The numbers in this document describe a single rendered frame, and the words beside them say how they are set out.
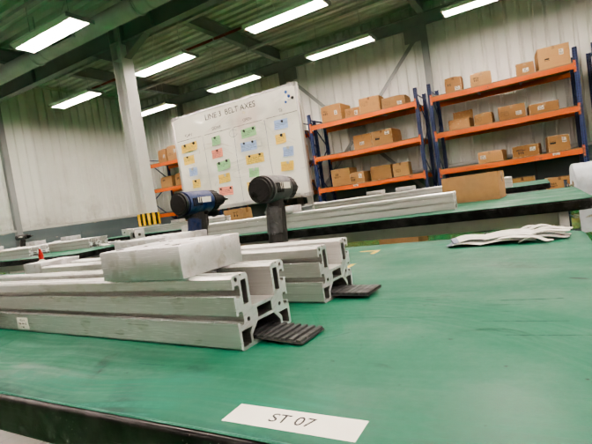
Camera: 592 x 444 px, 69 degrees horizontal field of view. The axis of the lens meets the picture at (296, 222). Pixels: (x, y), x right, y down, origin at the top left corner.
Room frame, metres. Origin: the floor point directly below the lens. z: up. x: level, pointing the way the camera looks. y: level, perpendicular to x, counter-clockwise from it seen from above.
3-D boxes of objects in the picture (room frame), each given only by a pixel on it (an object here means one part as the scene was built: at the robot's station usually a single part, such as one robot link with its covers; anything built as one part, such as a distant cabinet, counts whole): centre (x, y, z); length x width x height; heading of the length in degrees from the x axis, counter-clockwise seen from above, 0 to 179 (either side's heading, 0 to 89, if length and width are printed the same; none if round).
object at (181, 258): (0.59, 0.18, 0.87); 0.16 x 0.11 x 0.07; 57
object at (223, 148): (4.18, 0.45, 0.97); 1.50 x 0.50 x 1.95; 60
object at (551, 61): (9.25, -4.70, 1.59); 2.83 x 0.98 x 3.17; 60
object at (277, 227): (0.99, 0.03, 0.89); 0.20 x 0.08 x 0.22; 155
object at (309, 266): (0.89, 0.28, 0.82); 0.80 x 0.10 x 0.09; 57
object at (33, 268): (1.12, 0.66, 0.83); 0.12 x 0.09 x 0.10; 147
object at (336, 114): (10.74, -2.10, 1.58); 2.83 x 0.98 x 3.15; 60
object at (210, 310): (0.73, 0.39, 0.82); 0.80 x 0.10 x 0.09; 57
